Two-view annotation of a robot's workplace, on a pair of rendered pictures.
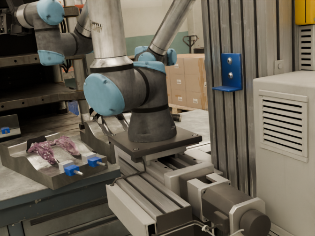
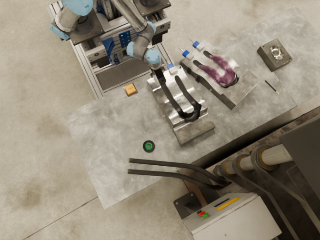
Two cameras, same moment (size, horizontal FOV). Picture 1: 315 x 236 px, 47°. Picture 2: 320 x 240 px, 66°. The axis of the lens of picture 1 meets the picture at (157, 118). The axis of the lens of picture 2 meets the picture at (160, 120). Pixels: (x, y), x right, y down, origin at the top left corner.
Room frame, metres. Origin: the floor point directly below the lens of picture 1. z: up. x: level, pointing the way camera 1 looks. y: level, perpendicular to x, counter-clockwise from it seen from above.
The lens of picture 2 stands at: (2.37, 0.04, 2.46)
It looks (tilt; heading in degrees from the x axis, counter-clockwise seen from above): 74 degrees down; 176
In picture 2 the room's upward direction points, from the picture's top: 2 degrees clockwise
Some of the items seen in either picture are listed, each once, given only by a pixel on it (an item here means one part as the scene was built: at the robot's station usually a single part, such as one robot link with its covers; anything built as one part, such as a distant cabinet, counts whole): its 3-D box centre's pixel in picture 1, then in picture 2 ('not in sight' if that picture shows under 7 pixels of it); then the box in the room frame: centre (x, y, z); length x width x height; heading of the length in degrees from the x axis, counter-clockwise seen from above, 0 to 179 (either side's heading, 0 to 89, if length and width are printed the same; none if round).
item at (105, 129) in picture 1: (115, 124); (181, 98); (1.78, 0.22, 0.92); 0.35 x 0.16 x 0.09; 26
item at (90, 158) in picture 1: (96, 162); (185, 53); (1.41, 0.27, 0.86); 0.13 x 0.05 x 0.05; 43
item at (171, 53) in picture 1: (161, 58); (138, 48); (1.60, -0.04, 1.24); 0.11 x 0.11 x 0.08; 65
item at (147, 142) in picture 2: not in sight; (148, 146); (2.08, -0.01, 0.82); 0.08 x 0.08 x 0.04
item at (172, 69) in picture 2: not in sight; (169, 65); (1.53, 0.15, 0.89); 0.13 x 0.05 x 0.05; 26
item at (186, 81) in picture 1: (191, 83); not in sight; (6.04, -0.63, 0.47); 1.22 x 0.80 x 0.94; 32
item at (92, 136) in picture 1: (116, 132); (180, 103); (1.80, 0.21, 0.87); 0.50 x 0.26 x 0.14; 26
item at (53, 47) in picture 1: (54, 46); not in sight; (1.16, 0.30, 1.34); 0.11 x 0.08 x 0.11; 141
